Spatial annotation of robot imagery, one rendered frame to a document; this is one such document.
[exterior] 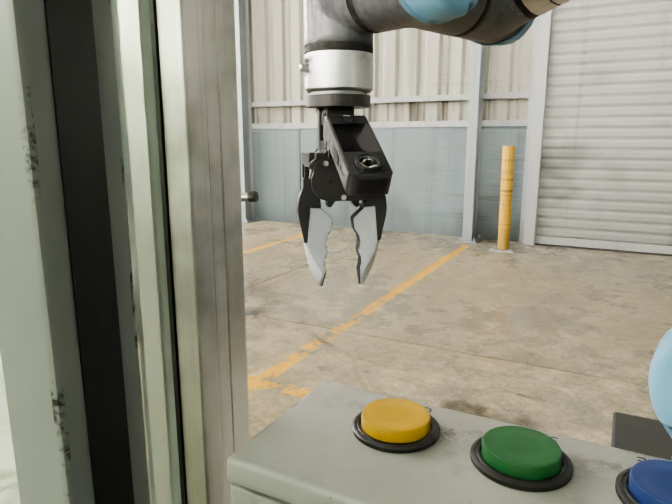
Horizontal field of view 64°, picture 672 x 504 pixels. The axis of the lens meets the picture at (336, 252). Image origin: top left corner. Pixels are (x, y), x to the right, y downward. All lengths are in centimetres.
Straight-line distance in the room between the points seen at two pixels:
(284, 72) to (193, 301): 686
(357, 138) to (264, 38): 679
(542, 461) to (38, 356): 23
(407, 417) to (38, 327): 20
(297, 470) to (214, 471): 8
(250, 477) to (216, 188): 16
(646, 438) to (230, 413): 48
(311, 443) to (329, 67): 40
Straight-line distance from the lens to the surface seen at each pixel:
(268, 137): 719
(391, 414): 33
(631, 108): 582
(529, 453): 31
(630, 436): 70
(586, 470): 32
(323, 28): 60
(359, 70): 60
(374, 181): 52
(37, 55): 21
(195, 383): 33
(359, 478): 29
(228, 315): 33
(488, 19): 63
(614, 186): 583
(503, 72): 609
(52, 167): 21
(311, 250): 60
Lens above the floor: 106
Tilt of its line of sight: 12 degrees down
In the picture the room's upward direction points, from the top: straight up
